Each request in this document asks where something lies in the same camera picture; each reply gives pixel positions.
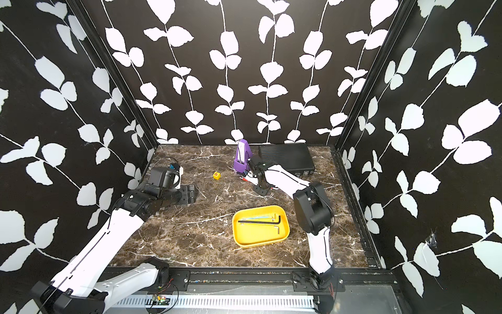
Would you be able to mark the light blue hex key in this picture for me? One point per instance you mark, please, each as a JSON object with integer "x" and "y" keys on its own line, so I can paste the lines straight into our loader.
{"x": 257, "y": 218}

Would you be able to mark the black mounting rail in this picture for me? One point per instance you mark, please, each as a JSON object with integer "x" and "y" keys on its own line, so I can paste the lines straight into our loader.
{"x": 300, "y": 279}

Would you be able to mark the yellow plastic storage tray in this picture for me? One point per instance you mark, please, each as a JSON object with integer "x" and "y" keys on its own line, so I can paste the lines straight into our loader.
{"x": 250, "y": 235}

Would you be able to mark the large black hex key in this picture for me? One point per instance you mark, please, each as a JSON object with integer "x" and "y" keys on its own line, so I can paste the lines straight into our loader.
{"x": 277, "y": 221}

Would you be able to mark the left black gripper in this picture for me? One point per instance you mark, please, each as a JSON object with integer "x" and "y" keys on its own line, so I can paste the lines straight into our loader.
{"x": 187, "y": 197}

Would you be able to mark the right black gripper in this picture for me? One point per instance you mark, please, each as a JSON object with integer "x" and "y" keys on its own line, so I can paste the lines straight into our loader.
{"x": 262, "y": 191}

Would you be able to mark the black ribbed metal case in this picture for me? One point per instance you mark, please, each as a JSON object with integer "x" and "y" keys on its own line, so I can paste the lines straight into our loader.
{"x": 294, "y": 158}

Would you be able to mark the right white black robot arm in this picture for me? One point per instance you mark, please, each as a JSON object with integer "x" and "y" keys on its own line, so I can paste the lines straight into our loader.
{"x": 313, "y": 211}

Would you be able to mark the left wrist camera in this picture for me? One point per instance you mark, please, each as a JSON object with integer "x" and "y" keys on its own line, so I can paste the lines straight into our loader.
{"x": 165, "y": 177}

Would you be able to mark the white perforated strip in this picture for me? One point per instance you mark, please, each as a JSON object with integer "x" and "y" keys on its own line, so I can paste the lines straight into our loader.
{"x": 218, "y": 302}

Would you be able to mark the purple metronome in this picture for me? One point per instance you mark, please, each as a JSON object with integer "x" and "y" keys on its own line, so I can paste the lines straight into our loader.
{"x": 242, "y": 156}

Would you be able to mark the small yellow cube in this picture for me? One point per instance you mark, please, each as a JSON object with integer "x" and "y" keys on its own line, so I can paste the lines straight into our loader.
{"x": 216, "y": 175}

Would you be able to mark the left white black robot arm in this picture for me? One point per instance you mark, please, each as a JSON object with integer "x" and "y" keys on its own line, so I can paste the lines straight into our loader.
{"x": 78, "y": 289}

